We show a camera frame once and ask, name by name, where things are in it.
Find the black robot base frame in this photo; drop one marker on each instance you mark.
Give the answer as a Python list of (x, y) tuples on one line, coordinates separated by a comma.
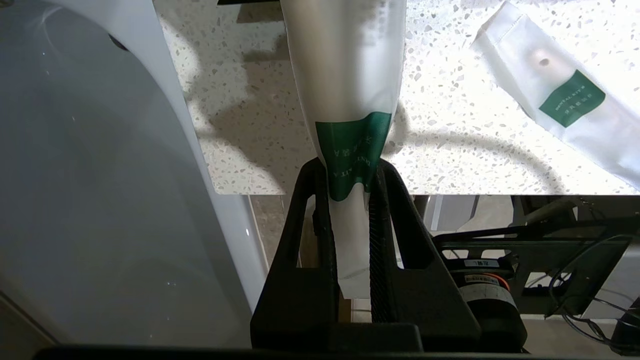
[(550, 250)]

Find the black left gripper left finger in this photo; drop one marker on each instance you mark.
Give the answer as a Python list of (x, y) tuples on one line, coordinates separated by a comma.
[(295, 300)]

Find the white toothbrush packet green label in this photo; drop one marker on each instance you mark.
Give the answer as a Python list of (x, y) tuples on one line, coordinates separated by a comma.
[(570, 100), (350, 75)]

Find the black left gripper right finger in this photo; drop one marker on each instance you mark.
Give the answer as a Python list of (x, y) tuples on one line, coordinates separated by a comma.
[(430, 300)]

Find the black box drawer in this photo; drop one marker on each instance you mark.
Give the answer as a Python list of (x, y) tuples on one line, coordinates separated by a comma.
[(250, 2)]

